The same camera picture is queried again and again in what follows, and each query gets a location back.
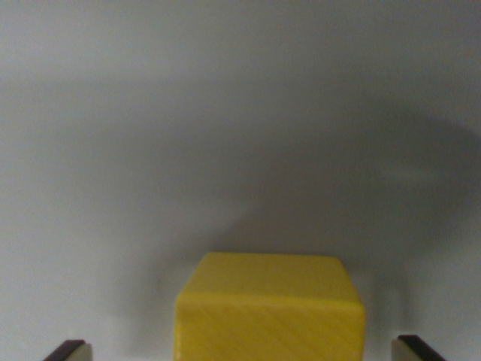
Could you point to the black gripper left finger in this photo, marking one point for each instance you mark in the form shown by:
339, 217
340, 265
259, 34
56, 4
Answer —
72, 351

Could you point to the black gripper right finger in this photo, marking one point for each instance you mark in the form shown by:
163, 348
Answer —
407, 350

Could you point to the yellow wooden cube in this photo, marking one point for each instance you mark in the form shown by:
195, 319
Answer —
268, 312

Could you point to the white plastic bin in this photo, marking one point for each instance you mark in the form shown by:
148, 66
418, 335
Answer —
210, 131

